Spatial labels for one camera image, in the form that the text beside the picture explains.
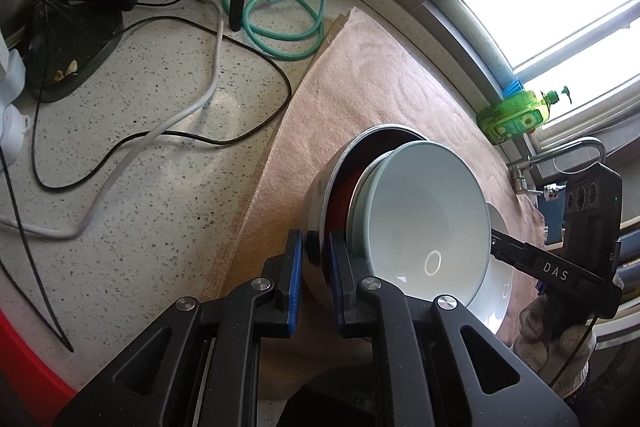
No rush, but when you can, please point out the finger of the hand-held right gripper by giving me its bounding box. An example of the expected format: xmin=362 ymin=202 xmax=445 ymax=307
xmin=489 ymin=228 xmax=544 ymax=273

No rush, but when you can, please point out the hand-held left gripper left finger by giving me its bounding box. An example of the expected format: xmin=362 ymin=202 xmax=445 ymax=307
xmin=54 ymin=228 xmax=305 ymax=427

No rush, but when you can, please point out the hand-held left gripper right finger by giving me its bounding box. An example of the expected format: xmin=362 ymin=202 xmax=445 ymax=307
xmin=326 ymin=231 xmax=581 ymax=427

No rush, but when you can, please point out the white leaf-pattern deep plate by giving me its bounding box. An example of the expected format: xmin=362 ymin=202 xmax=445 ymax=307
xmin=465 ymin=202 xmax=513 ymax=333

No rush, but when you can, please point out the light blue ceramic bowl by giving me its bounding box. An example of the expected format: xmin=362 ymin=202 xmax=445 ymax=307
xmin=347 ymin=141 xmax=492 ymax=310

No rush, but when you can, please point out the large stainless steel bowl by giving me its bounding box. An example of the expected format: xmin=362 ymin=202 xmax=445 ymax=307
xmin=300 ymin=123 xmax=431 ymax=305

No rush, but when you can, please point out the red steel bowl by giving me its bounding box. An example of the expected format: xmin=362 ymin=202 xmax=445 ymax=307
xmin=325 ymin=132 xmax=426 ymax=248

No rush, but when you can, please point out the person's right hand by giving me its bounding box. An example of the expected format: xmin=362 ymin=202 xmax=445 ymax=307
xmin=512 ymin=294 xmax=598 ymax=400

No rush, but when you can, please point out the wooden shelf with items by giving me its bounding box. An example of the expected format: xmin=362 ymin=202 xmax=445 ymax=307
xmin=592 ymin=214 xmax=640 ymax=350

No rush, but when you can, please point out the chrome kitchen faucet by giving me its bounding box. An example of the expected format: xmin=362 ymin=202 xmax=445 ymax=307
xmin=506 ymin=137 xmax=607 ymax=202

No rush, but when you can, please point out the green dish soap bottle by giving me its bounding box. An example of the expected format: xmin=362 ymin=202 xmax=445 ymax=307
xmin=476 ymin=85 xmax=571 ymax=146

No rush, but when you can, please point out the blue plastic cup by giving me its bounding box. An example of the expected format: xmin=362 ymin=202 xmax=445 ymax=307
xmin=501 ymin=77 xmax=526 ymax=100

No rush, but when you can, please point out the white framed window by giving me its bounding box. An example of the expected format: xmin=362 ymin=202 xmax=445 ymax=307
xmin=410 ymin=0 xmax=640 ymax=148

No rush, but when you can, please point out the pink towel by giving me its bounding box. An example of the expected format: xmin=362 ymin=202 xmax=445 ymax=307
xmin=202 ymin=7 xmax=546 ymax=395

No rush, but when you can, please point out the red plastic basin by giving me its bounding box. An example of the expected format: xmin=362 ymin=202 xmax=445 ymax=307
xmin=0 ymin=307 xmax=81 ymax=427

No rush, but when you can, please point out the dark appliance base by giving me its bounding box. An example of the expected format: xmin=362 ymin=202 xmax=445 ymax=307
xmin=22 ymin=0 xmax=126 ymax=102

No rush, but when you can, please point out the white power adapter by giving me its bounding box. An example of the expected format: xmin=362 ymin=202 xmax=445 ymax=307
xmin=0 ymin=42 xmax=33 ymax=152

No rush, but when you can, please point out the black cable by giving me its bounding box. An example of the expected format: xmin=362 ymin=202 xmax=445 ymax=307
xmin=30 ymin=14 xmax=293 ymax=192

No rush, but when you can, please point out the white cable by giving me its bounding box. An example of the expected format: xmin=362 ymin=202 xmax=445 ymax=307
xmin=0 ymin=0 xmax=224 ymax=240

